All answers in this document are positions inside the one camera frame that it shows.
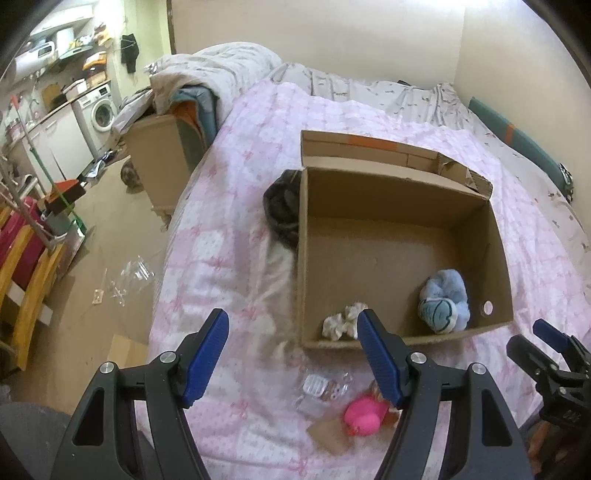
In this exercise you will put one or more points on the brown cardboard box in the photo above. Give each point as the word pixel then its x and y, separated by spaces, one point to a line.
pixel 383 258

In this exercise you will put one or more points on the teal headboard cushion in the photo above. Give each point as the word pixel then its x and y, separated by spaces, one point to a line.
pixel 531 147

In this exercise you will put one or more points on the dark striped cloth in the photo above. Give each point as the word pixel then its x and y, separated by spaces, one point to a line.
pixel 281 207

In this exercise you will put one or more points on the clear plastic wrap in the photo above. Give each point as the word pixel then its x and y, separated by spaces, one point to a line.
pixel 134 272

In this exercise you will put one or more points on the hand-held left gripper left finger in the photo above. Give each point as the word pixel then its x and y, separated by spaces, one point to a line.
pixel 207 360

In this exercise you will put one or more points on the white cylinder roll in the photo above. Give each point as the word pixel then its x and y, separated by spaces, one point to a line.
pixel 64 37

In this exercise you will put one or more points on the white washing machine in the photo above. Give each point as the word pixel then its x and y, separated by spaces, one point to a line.
pixel 99 113

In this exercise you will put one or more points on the pink rubber duck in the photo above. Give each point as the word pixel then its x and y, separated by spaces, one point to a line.
pixel 364 415

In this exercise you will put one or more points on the grey printed duvet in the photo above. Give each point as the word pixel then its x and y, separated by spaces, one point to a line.
pixel 221 69

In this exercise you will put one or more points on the pink bow-print blanket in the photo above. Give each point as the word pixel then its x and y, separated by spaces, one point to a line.
pixel 240 258

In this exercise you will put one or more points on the beige fabric scrunchie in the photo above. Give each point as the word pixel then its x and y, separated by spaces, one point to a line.
pixel 339 323

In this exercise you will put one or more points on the flat cardboard sheet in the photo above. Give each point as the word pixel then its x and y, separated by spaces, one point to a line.
pixel 127 353

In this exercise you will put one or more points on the grey trouser leg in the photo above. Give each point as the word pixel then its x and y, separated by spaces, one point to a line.
pixel 27 438

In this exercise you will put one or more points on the orange and black dustpan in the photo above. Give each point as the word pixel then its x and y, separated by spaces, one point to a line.
pixel 67 189

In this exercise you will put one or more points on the clear plastic packet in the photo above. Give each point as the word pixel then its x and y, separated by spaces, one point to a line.
pixel 316 385

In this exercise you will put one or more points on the pink storage bin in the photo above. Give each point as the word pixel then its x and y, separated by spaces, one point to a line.
pixel 16 249

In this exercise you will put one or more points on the blue plush toy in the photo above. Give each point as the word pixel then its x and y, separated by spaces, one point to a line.
pixel 445 286

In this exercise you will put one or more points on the white counter cabinet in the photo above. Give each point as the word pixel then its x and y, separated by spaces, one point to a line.
pixel 60 138

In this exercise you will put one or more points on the white water heater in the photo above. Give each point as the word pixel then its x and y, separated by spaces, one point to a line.
pixel 27 60

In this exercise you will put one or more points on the yellow wooden rack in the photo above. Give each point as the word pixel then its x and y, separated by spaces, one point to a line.
pixel 32 295

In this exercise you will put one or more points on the peach soft tube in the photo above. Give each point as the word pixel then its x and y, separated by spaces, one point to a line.
pixel 330 436

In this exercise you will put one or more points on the dark hanging garment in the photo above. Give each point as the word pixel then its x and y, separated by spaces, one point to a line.
pixel 130 53

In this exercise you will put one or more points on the folded teal and orange cloths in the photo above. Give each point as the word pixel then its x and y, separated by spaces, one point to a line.
pixel 196 108

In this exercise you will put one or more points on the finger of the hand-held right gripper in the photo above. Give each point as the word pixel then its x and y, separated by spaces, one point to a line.
pixel 549 331
pixel 531 357

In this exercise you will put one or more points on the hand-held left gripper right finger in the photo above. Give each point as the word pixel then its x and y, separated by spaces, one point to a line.
pixel 378 364

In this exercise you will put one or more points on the black white patterned item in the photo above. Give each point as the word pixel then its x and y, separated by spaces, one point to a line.
pixel 567 180

